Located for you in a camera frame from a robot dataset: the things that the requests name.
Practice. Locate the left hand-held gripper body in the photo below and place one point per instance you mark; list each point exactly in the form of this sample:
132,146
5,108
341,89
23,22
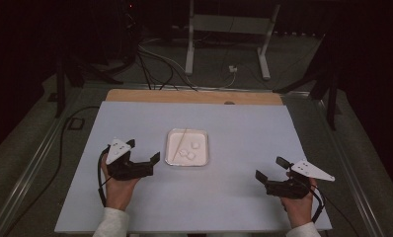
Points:
118,153

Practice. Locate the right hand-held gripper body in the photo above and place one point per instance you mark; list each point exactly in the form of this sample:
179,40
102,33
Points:
311,171

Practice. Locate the white marshmallow piece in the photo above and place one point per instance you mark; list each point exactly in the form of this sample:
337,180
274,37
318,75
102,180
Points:
183,153
191,156
195,145

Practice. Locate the white square tray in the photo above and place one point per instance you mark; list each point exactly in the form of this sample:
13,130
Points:
201,136

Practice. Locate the person's left hand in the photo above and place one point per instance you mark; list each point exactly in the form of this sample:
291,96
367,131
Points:
118,194

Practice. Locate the person's right hand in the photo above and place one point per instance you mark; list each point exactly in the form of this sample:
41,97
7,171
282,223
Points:
299,210

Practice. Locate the pale blue table mat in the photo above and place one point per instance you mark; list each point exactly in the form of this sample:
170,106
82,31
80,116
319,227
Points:
237,131

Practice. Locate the square floor socket box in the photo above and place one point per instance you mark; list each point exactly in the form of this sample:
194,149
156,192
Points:
76,123

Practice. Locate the black tripod stand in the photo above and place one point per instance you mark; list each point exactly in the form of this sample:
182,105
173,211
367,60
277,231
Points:
329,85
64,75

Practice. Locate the dark equipment rack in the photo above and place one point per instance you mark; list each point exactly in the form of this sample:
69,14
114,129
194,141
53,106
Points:
128,29

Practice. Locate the metal floor rail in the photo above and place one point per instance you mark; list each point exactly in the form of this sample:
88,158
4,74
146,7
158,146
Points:
30,168
352,184

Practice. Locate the white metal stand frame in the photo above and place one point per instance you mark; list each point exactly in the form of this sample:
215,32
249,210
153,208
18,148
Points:
229,24

